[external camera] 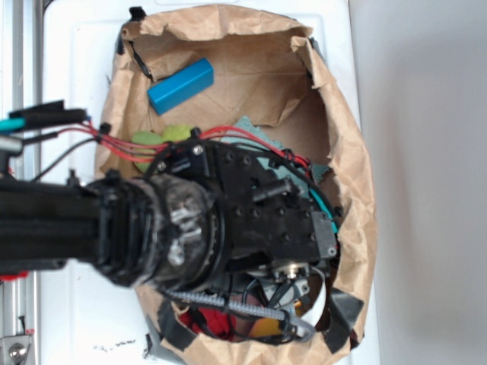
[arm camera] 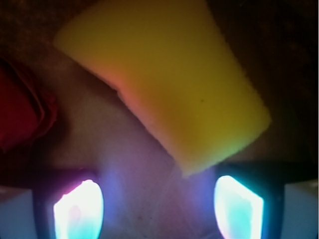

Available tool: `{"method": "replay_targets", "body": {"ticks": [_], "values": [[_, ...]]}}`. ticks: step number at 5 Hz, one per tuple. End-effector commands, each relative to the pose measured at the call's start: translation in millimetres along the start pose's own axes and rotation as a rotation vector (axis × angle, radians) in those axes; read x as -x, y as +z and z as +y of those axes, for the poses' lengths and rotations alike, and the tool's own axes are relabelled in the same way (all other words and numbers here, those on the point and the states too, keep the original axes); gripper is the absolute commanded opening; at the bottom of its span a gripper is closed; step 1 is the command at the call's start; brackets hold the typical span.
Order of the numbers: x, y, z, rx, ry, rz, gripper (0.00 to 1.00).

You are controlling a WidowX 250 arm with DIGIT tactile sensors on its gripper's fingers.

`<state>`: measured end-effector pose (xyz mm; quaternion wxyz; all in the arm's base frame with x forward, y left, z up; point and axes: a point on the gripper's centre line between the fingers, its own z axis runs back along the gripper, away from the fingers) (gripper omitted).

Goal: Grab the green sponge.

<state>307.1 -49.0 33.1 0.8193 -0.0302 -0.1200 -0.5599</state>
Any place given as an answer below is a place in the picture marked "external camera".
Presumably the aluminium frame rail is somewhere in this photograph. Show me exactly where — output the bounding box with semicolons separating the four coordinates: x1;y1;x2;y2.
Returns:
1;1;43;364

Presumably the red wire bundle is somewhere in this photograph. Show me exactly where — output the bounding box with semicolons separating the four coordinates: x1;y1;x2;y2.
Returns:
0;99;339;229

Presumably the brown paper bag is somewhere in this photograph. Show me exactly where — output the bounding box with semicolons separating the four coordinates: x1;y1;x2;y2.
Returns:
102;5;377;364

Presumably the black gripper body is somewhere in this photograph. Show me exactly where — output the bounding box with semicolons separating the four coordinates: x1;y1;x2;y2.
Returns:
151;138;339;273

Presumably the yellow sponge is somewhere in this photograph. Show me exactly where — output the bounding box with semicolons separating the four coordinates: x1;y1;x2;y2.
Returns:
248;300;305;338

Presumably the grey braided cable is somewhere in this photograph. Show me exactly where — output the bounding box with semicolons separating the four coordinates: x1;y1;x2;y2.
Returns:
163;288;317;343

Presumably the red object in bag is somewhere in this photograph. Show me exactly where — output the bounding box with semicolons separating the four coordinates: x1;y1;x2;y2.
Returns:
179;308;236;341

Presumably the blue rectangular block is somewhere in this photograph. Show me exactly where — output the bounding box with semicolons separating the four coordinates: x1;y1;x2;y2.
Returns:
147;59;214;116

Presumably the white ribbon cable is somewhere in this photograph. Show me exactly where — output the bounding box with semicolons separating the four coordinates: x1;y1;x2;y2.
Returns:
304;265;330;328

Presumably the teal microfiber cloth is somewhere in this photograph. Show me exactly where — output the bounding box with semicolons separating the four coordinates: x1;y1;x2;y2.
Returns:
220;116;331;198

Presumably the green scrubby sponge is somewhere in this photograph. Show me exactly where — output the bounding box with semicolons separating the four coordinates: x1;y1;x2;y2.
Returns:
131;125;192;173

